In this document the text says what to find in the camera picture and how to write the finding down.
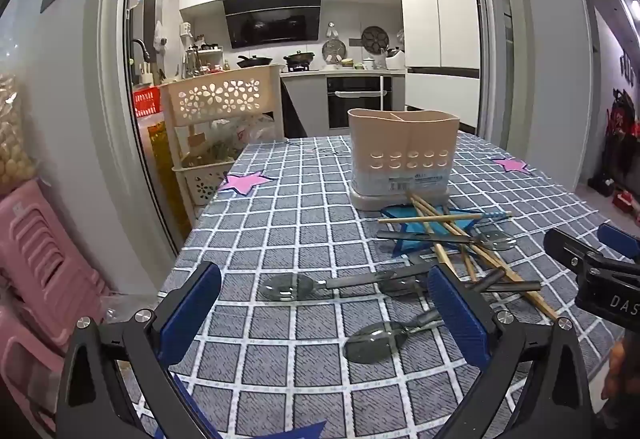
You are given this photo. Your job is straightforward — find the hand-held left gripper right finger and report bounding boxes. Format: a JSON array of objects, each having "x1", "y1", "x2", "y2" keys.
[{"x1": 426, "y1": 264, "x2": 601, "y2": 439}]

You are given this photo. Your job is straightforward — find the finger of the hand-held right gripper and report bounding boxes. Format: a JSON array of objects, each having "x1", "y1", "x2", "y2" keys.
[
  {"x1": 597, "y1": 221, "x2": 640, "y2": 262},
  {"x1": 543, "y1": 226, "x2": 640, "y2": 282}
]

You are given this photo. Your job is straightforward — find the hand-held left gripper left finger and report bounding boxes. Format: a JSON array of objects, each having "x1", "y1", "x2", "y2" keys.
[{"x1": 57, "y1": 261, "x2": 223, "y2": 439}]

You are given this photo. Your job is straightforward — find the wooden chopstick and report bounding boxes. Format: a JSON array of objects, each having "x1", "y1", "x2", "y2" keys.
[
  {"x1": 456, "y1": 244, "x2": 479, "y2": 281},
  {"x1": 407, "y1": 193, "x2": 528, "y2": 287},
  {"x1": 377, "y1": 212, "x2": 512, "y2": 225},
  {"x1": 419, "y1": 208, "x2": 453, "y2": 267},
  {"x1": 409, "y1": 192, "x2": 560, "y2": 321}
]

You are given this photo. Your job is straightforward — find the metal spoon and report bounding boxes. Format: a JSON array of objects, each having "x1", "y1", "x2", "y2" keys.
[{"x1": 378, "y1": 275, "x2": 542, "y2": 298}]

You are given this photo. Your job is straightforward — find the beige plastic utensil holder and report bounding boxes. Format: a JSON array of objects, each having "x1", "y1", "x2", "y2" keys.
[{"x1": 347, "y1": 108, "x2": 461, "y2": 212}]

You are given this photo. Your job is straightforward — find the person's right hand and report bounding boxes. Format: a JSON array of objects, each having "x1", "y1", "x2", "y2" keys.
[{"x1": 601, "y1": 336, "x2": 640, "y2": 402}]

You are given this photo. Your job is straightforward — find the blue star sticker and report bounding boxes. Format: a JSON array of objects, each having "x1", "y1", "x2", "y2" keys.
[
  {"x1": 155, "y1": 371, "x2": 327, "y2": 439},
  {"x1": 379, "y1": 204, "x2": 482, "y2": 258}
]

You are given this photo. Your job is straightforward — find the pink star sticker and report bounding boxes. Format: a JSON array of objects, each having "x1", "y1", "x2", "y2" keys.
[
  {"x1": 216, "y1": 170, "x2": 275, "y2": 196},
  {"x1": 492, "y1": 156, "x2": 531, "y2": 175}
]

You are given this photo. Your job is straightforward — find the hanging red black garments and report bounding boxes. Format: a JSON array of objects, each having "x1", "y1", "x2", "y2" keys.
[{"x1": 602, "y1": 89, "x2": 640, "y2": 200}]

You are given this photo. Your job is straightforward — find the grey checked tablecloth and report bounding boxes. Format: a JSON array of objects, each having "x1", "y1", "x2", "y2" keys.
[{"x1": 107, "y1": 132, "x2": 640, "y2": 439}]

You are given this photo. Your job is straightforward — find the yellow cooking oil jug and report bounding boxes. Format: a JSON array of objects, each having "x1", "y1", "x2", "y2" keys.
[{"x1": 149, "y1": 122, "x2": 185, "y2": 222}]

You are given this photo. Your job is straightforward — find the pink plastic stool stack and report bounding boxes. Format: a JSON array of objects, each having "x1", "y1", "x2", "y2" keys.
[{"x1": 0, "y1": 179, "x2": 113, "y2": 435}]

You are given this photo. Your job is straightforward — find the clear plastic bag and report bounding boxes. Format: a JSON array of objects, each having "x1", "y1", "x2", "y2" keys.
[{"x1": 210, "y1": 114, "x2": 279, "y2": 156}]

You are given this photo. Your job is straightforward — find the red plastic basket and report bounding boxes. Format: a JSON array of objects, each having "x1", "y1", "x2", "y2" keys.
[{"x1": 132, "y1": 86, "x2": 162, "y2": 117}]

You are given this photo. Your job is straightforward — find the beige flower-cutout basket trolley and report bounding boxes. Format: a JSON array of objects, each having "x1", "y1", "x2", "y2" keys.
[{"x1": 159, "y1": 63, "x2": 285, "y2": 220}]

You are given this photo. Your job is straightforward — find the black built-in oven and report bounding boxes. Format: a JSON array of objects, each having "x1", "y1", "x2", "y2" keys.
[{"x1": 326, "y1": 75, "x2": 393, "y2": 130}]

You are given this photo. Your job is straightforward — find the grey kitchen counter cabinet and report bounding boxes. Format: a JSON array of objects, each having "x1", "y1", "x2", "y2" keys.
[{"x1": 279, "y1": 68, "x2": 406, "y2": 140}]

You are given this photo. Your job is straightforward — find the bag of pale round beans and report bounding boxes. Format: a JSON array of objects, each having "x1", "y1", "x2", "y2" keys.
[{"x1": 0, "y1": 69, "x2": 38, "y2": 195}]

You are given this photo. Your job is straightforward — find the white spice rack with bottles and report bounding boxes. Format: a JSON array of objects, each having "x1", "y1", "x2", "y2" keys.
[{"x1": 184, "y1": 44, "x2": 224, "y2": 81}]

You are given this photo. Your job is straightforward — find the black wok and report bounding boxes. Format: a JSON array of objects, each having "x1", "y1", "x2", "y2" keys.
[{"x1": 236, "y1": 53, "x2": 273, "y2": 69}]

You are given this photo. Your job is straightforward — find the white refrigerator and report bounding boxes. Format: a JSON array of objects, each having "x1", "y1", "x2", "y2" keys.
[{"x1": 400, "y1": 0, "x2": 483, "y2": 132}]

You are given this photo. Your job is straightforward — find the dark cooking pot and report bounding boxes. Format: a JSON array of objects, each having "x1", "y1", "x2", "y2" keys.
[{"x1": 283, "y1": 50, "x2": 316, "y2": 71}]

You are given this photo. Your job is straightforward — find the round metal steamer plate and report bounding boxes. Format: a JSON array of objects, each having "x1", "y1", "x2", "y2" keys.
[{"x1": 321, "y1": 39, "x2": 347, "y2": 61}]

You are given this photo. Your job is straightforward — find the black range hood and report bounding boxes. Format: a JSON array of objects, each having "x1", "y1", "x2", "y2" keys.
[{"x1": 222, "y1": 0, "x2": 323, "y2": 50}]

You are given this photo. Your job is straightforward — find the wall picture frames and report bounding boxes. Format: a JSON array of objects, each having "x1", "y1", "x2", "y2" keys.
[{"x1": 619, "y1": 52, "x2": 637, "y2": 87}]

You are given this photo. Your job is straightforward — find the dark round wall trivet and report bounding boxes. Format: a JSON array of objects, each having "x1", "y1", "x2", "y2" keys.
[{"x1": 361, "y1": 26, "x2": 393, "y2": 53}]

